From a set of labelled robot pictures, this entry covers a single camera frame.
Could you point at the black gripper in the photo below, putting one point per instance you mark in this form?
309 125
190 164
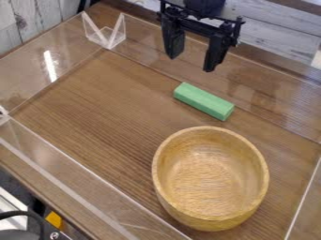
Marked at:
204 18

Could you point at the green rectangular block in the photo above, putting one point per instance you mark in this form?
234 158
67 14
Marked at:
203 101

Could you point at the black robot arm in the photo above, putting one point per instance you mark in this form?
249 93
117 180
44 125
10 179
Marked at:
200 17

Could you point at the brown wooden bowl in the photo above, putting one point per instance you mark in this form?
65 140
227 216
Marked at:
210 177

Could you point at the clear acrylic corner bracket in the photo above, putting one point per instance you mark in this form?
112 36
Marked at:
105 37

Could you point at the clear acrylic tray wall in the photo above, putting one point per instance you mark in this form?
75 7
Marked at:
88 202

